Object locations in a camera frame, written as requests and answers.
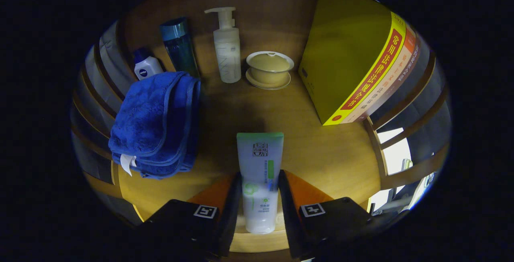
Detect wooden countertop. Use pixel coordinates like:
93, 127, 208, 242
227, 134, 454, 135
116, 69, 382, 254

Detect white side cabinet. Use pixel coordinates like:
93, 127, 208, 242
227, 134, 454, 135
367, 128, 414, 214

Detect teal bottle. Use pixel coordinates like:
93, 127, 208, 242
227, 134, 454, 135
160, 17, 200, 79

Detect white green cosmetic tube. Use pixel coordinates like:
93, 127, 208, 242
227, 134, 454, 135
236, 132, 284, 234

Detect orange white book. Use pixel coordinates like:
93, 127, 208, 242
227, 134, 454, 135
341, 25, 418, 124

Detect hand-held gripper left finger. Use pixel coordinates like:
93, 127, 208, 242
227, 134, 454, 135
137, 172, 243, 260

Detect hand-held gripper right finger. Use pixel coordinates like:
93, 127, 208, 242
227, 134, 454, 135
278, 169, 410, 260

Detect white pump bottle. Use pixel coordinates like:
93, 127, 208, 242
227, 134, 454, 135
204, 7, 242, 84

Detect small white blue-capped bottle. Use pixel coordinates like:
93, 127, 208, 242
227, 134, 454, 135
133, 48, 164, 81

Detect blue folded towel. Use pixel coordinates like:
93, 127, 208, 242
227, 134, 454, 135
108, 71, 201, 180

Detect beige lidded tea bowl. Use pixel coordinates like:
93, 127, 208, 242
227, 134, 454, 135
245, 51, 295, 91

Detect yellow book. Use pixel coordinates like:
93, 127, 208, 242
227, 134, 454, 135
298, 0, 407, 126

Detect brown book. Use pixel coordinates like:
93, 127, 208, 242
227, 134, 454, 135
355, 45, 421, 122

